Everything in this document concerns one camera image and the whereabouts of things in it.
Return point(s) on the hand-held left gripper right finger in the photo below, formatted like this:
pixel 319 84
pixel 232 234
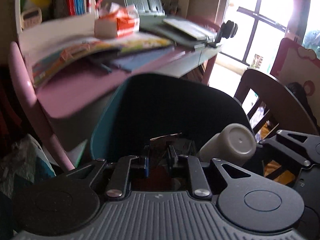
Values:
pixel 172 158

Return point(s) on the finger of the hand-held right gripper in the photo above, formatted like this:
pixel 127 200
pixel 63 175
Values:
pixel 285 146
pixel 307 135

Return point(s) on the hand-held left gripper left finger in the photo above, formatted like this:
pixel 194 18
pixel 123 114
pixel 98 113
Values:
pixel 146 163

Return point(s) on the dark foil wrapper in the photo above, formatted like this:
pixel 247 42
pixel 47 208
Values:
pixel 162 145

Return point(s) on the white plastic bottle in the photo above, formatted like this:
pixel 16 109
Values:
pixel 232 142

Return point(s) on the dark green bin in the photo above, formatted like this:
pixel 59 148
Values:
pixel 175 105

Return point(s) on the yellow cloth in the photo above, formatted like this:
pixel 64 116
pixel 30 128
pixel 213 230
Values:
pixel 275 172

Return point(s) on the dark wooden chair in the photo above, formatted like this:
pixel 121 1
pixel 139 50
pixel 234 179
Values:
pixel 275 92

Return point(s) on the pink white board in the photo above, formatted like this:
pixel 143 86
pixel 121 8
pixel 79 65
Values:
pixel 295 62

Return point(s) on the pink desk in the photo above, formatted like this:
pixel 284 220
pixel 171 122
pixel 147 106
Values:
pixel 75 95

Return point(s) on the blue folder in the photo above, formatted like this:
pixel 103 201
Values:
pixel 140 60

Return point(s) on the zigzag quilted blanket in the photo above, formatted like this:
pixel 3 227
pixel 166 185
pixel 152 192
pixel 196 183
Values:
pixel 25 160

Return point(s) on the pile of colourful books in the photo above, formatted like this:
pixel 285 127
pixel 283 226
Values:
pixel 100 47

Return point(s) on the black clamp knob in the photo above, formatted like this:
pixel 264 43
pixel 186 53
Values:
pixel 228 28

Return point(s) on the orange white tissue box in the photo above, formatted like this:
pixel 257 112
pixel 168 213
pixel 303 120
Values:
pixel 120 22

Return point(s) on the white open book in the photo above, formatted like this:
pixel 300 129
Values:
pixel 55 32

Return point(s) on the beige calculator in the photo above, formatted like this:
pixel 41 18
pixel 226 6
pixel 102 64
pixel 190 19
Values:
pixel 31 17

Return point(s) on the white desk shelf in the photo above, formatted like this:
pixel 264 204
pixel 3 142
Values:
pixel 18 5

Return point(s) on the black frame window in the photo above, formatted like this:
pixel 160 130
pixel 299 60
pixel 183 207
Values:
pixel 265 17

